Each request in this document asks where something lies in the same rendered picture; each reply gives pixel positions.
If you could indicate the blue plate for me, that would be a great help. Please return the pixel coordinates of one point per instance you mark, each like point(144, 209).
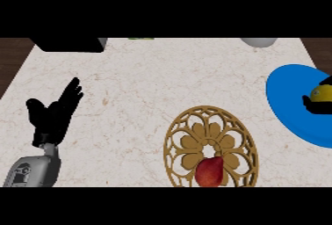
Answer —
point(290, 99)

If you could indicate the green object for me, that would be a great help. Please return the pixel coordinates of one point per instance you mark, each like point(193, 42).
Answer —
point(141, 38)

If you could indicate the black appliance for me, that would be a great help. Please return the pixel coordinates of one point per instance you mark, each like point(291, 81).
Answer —
point(70, 44)

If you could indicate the brown openwork placemat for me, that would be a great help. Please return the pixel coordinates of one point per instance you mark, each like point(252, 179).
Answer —
point(196, 140)

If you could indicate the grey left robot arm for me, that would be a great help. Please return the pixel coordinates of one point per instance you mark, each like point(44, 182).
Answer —
point(36, 170)

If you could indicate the red fruit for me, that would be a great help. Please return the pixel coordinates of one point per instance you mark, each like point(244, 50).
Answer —
point(210, 172)

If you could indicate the yellow lemon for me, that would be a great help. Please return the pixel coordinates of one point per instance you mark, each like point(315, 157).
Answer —
point(322, 93)

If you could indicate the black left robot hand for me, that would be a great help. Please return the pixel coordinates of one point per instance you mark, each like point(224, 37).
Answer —
point(51, 116)

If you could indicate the white bowl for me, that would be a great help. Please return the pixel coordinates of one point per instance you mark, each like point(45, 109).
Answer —
point(259, 42)

